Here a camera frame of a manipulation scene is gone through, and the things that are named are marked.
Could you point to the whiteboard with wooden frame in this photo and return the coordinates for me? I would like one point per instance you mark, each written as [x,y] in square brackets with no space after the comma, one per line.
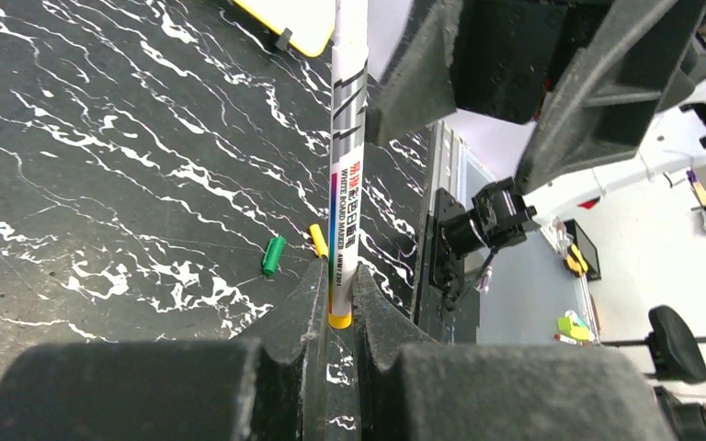
[305,25]

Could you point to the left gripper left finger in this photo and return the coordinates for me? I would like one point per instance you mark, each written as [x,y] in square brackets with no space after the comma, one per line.
[266,383]

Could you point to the green pen cap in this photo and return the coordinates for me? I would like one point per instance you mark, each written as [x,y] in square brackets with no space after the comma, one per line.
[272,255]

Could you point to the white marker pen yellow end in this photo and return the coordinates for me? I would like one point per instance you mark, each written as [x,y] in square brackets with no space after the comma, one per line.
[347,147]

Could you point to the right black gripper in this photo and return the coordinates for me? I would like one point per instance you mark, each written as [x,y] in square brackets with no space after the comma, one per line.
[500,59]

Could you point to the orange-yellow pen cap lower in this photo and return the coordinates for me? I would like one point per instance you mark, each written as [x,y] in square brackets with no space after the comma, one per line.
[319,242]

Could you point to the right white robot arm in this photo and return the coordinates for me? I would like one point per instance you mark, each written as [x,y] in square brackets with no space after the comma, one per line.
[501,217]

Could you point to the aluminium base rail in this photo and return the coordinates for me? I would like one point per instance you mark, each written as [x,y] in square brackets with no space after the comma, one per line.
[444,182]

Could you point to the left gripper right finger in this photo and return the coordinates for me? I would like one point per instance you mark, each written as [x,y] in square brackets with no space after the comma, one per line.
[412,387]

